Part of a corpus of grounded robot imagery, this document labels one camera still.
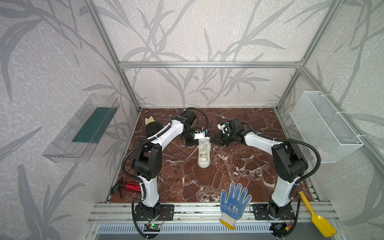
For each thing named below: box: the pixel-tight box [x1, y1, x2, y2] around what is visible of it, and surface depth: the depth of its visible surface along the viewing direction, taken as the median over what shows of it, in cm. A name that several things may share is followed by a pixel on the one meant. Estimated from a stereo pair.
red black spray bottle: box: [111, 181, 141, 199], surface depth 81 cm
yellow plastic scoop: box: [298, 191, 337, 238], surface depth 71 cm
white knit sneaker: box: [197, 138, 211, 168], surface depth 92 cm
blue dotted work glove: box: [219, 182, 253, 230], surface depth 77 cm
